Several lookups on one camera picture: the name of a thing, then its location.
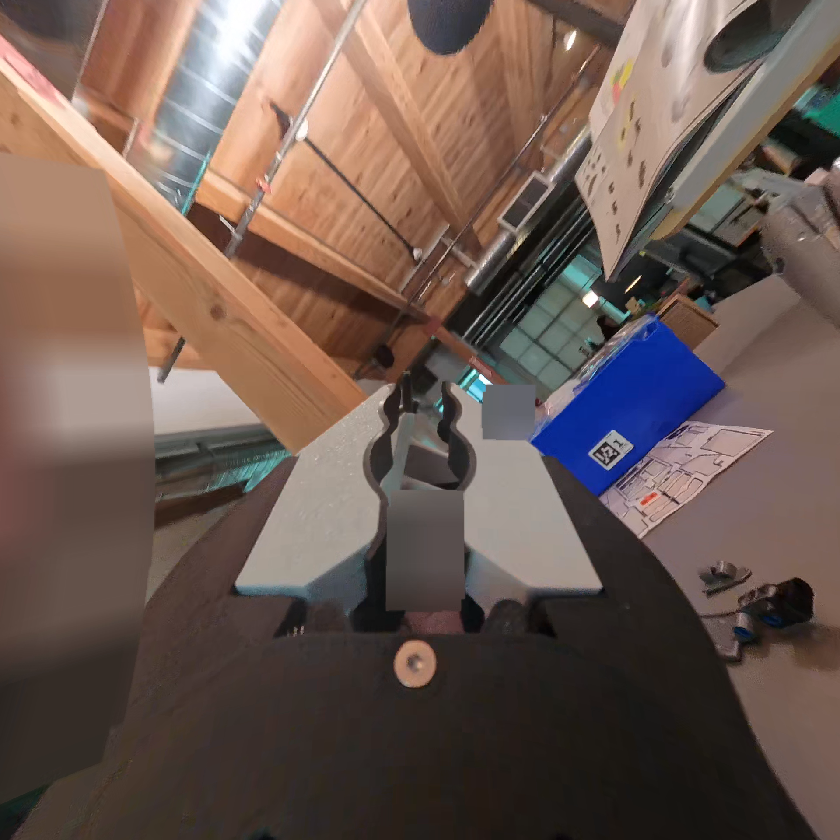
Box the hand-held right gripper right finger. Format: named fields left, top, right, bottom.
left=436, top=379, right=605, bottom=614

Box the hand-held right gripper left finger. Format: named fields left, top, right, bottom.
left=234, top=382, right=403, bottom=614

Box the blue plastic bin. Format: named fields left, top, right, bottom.
left=530, top=314, right=727, bottom=497

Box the white sticker sheet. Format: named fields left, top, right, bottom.
left=599, top=423, right=775, bottom=540

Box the small grey toy brick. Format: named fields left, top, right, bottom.
left=697, top=560, right=753, bottom=596

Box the grey brick with blue pin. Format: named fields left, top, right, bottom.
left=712, top=587, right=782, bottom=662

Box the brown wicker basket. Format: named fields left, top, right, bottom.
left=656, top=292, right=721, bottom=343

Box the white vent grille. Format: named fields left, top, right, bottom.
left=497, top=172, right=551, bottom=229

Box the black pendant rod lamp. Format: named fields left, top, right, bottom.
left=268, top=100, right=427, bottom=263

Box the metal ceiling conduit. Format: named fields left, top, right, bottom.
left=223, top=0, right=371, bottom=260

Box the building instruction booklet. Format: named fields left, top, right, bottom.
left=573, top=0, right=785, bottom=282

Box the black pole with toothed disc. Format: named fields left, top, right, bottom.
left=406, top=0, right=634, bottom=56

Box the grey ceiling ventilation duct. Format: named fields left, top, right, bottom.
left=462, top=128, right=595, bottom=299

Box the silver spiral ventilation duct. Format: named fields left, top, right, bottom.
left=123, top=0, right=284, bottom=206

